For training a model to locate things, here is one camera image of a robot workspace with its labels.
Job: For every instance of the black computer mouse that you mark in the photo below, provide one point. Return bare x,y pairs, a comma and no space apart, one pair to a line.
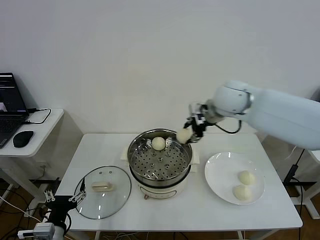
23,139

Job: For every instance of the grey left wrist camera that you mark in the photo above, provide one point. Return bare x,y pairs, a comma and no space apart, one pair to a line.
42,230

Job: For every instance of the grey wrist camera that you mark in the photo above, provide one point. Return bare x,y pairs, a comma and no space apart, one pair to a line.
42,230
198,112

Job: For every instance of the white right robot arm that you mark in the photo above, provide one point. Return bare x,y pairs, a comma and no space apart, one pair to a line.
275,112

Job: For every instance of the perforated steel steamer basket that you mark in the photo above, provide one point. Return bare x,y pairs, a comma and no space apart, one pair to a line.
160,165

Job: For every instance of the white round plate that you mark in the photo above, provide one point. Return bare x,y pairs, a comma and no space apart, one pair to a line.
222,175

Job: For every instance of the black open laptop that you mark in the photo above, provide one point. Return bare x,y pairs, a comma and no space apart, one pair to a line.
10,100

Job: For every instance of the round glass pot lid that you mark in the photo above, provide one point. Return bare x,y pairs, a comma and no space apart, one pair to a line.
112,200

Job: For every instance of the white steamed baozi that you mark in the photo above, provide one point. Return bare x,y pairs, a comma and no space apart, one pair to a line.
247,178
242,193
182,136
158,143

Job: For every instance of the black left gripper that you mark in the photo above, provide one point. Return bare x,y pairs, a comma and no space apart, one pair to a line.
61,205

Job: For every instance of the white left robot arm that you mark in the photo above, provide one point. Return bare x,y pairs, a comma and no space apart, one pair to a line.
60,231

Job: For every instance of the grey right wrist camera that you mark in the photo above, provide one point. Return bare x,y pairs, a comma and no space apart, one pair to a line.
198,112

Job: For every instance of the cream electric cooker base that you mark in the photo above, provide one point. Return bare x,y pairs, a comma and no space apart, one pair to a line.
162,192

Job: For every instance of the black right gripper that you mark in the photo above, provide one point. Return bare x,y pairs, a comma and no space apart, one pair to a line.
200,128

